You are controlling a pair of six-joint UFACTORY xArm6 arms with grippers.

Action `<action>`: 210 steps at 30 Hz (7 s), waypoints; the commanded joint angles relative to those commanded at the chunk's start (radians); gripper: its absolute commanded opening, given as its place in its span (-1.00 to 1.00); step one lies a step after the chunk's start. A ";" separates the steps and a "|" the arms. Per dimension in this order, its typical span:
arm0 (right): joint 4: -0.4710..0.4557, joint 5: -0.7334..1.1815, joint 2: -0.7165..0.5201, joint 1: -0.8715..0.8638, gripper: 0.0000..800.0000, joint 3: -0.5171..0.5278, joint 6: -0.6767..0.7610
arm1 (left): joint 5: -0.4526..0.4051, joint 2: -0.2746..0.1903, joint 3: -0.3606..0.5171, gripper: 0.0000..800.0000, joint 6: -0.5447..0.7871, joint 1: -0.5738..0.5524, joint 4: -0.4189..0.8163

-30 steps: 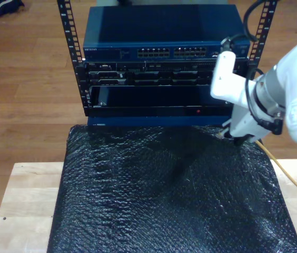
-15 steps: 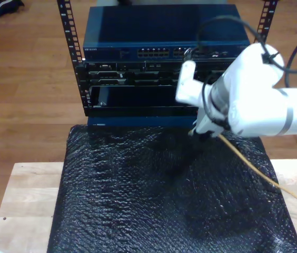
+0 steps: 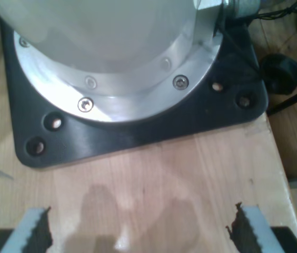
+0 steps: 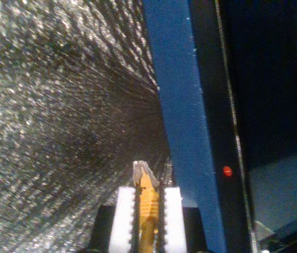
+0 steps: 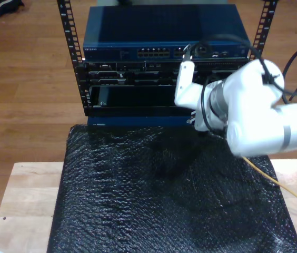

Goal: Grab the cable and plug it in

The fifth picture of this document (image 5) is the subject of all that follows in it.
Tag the black rack server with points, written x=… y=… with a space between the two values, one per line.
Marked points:
x=138 y=66

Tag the blue base unit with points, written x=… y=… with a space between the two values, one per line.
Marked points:
x=138 y=121

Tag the dark sneaker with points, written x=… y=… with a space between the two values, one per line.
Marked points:
x=6 y=6

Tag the blue network switch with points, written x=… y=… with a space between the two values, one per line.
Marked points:
x=138 y=26

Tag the black bubble mat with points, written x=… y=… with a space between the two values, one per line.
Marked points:
x=138 y=197

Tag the black perforated rack post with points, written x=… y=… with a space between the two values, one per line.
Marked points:
x=66 y=29
x=266 y=26

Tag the black rack shelf tray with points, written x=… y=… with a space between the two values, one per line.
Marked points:
x=138 y=110

